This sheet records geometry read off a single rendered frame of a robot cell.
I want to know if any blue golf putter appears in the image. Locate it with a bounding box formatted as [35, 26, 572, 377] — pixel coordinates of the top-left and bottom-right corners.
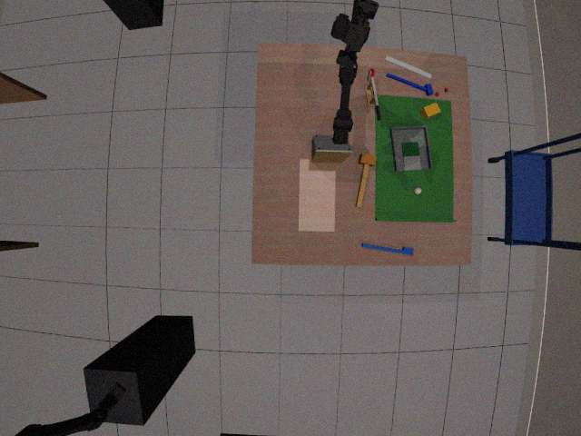
[386, 74, 433, 95]

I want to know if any blue long thin bar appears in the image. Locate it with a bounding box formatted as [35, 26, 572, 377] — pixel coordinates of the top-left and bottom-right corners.
[361, 244, 414, 255]

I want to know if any green mat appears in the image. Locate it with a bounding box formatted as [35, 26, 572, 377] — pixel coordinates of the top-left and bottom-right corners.
[375, 95, 454, 220]

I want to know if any white flat bar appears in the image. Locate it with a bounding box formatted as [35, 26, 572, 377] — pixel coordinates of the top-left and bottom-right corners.
[385, 56, 432, 79]

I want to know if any red putter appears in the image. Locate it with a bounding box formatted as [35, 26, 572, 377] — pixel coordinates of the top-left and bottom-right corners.
[367, 69, 381, 121]

